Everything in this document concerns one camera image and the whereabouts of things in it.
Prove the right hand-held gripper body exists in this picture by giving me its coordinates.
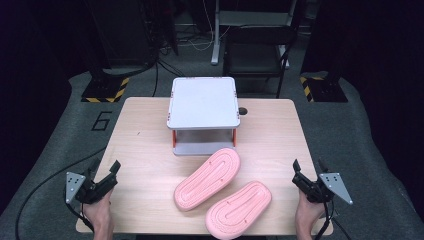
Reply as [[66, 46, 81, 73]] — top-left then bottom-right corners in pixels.
[[293, 172, 354, 205]]

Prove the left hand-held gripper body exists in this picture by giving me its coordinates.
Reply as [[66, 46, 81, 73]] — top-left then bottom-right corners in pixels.
[[65, 171, 111, 205]]

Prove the pink slipper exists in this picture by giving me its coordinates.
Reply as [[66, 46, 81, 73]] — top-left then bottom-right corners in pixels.
[[204, 180, 273, 240], [173, 147, 242, 212]]

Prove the white two-tier shoe rack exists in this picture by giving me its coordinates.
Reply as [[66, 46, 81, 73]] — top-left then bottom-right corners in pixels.
[[166, 76, 241, 157]]

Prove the person's right hand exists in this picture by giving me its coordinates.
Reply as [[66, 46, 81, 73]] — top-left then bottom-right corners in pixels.
[[294, 191, 327, 232]]

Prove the person's left hand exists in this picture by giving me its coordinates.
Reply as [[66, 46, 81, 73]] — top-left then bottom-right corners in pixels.
[[82, 189, 115, 232]]

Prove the hazard-striped black stand base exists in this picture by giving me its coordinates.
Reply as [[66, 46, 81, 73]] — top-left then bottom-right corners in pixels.
[[299, 75, 349, 103], [80, 77, 130, 104]]

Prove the black folding chair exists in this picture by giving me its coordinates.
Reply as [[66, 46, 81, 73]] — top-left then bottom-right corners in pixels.
[[222, 26, 298, 99]]

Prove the dark equipment cabinet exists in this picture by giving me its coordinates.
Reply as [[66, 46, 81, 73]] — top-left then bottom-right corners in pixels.
[[88, 0, 159, 68]]

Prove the left hand-held gripper cable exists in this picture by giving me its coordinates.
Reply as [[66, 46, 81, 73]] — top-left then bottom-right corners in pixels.
[[64, 189, 95, 233]]

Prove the hand-held gripper cable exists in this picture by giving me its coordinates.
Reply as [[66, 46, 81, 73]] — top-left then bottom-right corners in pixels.
[[314, 199, 352, 240], [64, 189, 95, 233]]

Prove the right hand-held gripper cable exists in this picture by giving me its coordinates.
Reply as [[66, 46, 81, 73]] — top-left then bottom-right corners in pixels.
[[314, 199, 352, 240]]

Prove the long black floor cable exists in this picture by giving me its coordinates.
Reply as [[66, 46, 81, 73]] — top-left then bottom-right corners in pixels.
[[14, 146, 108, 240]]

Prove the black cables bundle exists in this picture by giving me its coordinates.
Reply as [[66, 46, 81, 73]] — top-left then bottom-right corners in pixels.
[[151, 46, 185, 98]]

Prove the white cables bundle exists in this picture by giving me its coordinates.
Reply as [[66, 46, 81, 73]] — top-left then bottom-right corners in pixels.
[[178, 0, 232, 52]]

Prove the white metal desk frame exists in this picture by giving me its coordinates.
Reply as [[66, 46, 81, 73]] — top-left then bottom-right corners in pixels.
[[210, 0, 298, 69]]

